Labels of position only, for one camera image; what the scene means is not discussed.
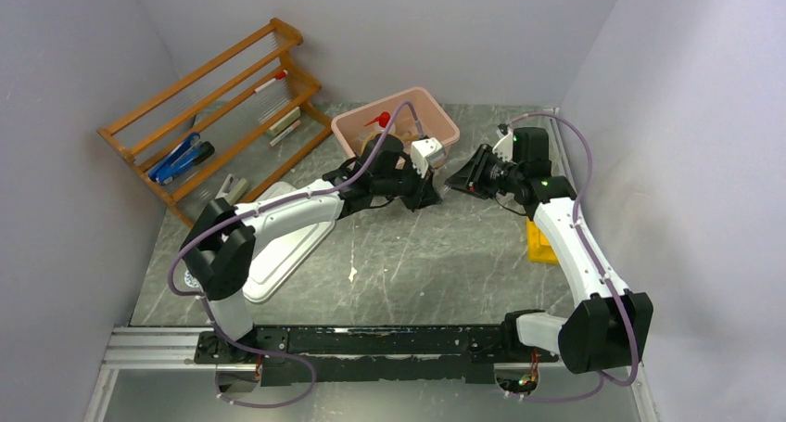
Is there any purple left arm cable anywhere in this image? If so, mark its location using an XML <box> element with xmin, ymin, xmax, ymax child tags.
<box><xmin>167</xmin><ymin>100</ymin><xmax>431</xmax><ymax>409</ymax></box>

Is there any yellow test tube rack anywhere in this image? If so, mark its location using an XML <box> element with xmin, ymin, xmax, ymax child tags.
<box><xmin>526</xmin><ymin>219</ymin><xmax>559</xmax><ymax>264</ymax></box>

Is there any pink plastic bin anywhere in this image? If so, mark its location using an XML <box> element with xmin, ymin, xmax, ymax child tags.
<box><xmin>331</xmin><ymin>87</ymin><xmax>460</xmax><ymax>157</ymax></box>

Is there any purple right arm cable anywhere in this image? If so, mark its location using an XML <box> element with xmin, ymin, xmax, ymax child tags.
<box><xmin>498</xmin><ymin>112</ymin><xmax>641</xmax><ymax>403</ymax></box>

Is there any small white stapler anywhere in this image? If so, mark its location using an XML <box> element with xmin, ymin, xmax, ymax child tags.
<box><xmin>214</xmin><ymin>173</ymin><xmax>248</xmax><ymax>205</ymax></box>

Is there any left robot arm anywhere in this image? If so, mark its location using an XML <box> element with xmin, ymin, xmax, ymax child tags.
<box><xmin>178</xmin><ymin>134</ymin><xmax>446</xmax><ymax>363</ymax></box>

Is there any wooden shelf rack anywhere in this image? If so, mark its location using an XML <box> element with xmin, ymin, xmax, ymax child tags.
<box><xmin>97</xmin><ymin>18</ymin><xmax>332</xmax><ymax>224</ymax></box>

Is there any white green eraser box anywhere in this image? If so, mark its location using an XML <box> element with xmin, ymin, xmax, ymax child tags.
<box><xmin>266</xmin><ymin>107</ymin><xmax>301</xmax><ymax>138</ymax></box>

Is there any blue white tape roll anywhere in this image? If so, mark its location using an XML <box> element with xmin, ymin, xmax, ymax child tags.
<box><xmin>184</xmin><ymin>271</ymin><xmax>198</xmax><ymax>288</ymax></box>

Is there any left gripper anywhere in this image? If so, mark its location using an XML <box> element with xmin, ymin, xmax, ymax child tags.
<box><xmin>374</xmin><ymin>156</ymin><xmax>443</xmax><ymax>214</ymax></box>

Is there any white red-capped squeeze bottle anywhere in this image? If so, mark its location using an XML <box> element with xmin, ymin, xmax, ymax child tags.
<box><xmin>363</xmin><ymin>111</ymin><xmax>391</xmax><ymax>140</ymax></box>

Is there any white tray lid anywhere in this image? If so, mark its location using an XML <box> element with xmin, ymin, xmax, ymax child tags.
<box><xmin>235</xmin><ymin>179</ymin><xmax>343</xmax><ymax>304</ymax></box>

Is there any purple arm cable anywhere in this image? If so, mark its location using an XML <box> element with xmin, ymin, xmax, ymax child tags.
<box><xmin>167</xmin><ymin>100</ymin><xmax>431</xmax><ymax>409</ymax></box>
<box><xmin>498</xmin><ymin>112</ymin><xmax>641</xmax><ymax>403</ymax></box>

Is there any white pen on shelf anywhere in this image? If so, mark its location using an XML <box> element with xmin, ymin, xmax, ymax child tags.
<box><xmin>269</xmin><ymin>120</ymin><xmax>301</xmax><ymax>147</ymax></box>

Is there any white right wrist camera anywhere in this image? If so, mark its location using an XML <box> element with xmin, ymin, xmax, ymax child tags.
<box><xmin>492</xmin><ymin>123</ymin><xmax>514</xmax><ymax>162</ymax></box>

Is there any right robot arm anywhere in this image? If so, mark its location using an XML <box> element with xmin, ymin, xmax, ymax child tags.
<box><xmin>446</xmin><ymin>127</ymin><xmax>653</xmax><ymax>374</ymax></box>

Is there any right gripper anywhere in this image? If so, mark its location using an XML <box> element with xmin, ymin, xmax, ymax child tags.
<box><xmin>445</xmin><ymin>144</ymin><xmax>523</xmax><ymax>199</ymax></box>

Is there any blue stapler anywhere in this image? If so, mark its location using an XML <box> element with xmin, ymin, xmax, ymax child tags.
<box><xmin>147</xmin><ymin>132</ymin><xmax>215</xmax><ymax>186</ymax></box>

